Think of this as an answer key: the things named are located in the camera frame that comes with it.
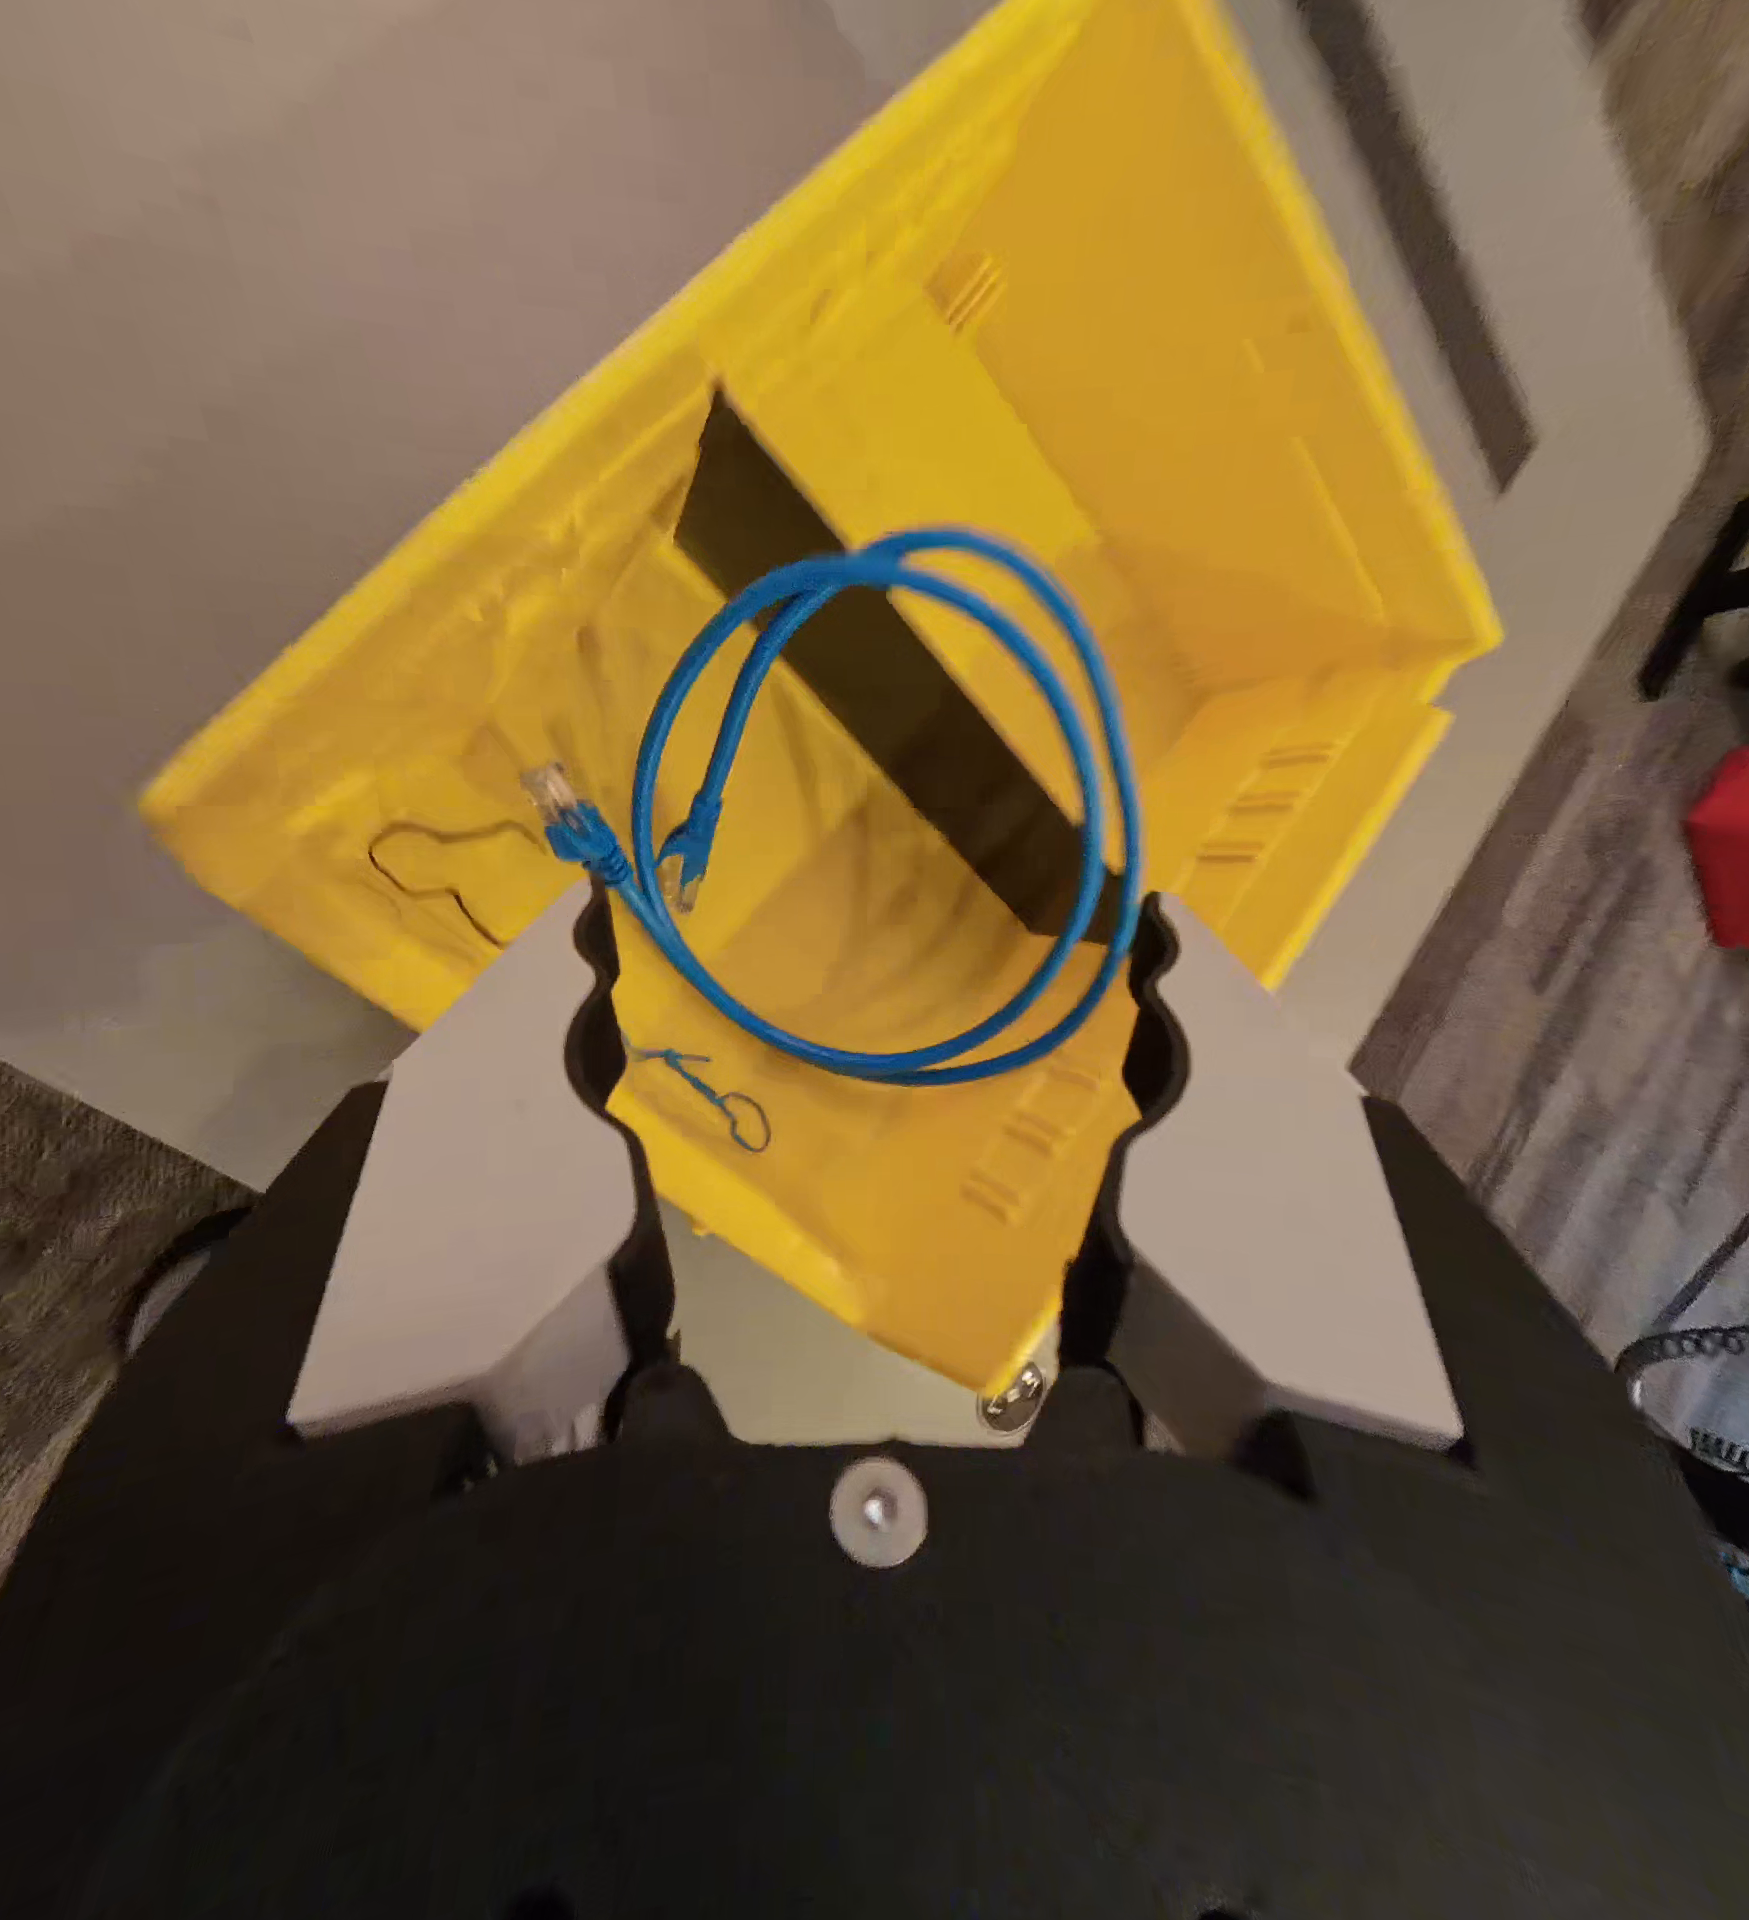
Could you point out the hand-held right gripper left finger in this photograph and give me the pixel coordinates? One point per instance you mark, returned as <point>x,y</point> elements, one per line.
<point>468,1201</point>

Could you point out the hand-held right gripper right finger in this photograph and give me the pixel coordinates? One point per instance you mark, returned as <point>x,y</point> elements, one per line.
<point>1278,1214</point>

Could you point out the yellow plastic bin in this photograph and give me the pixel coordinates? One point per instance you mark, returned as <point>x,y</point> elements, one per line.
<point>1188,374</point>

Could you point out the blue twist tie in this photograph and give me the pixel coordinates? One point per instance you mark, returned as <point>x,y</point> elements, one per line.
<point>694,1069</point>

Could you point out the black twist tie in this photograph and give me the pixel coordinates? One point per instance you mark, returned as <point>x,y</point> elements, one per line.
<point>375,862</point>

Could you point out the black bin divider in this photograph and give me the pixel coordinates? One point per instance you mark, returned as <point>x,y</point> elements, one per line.
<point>965,764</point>

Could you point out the black metal legs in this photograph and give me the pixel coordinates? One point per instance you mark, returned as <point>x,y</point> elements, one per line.
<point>1713,584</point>

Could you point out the black tape strip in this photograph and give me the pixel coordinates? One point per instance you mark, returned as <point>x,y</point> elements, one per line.
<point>1428,255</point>

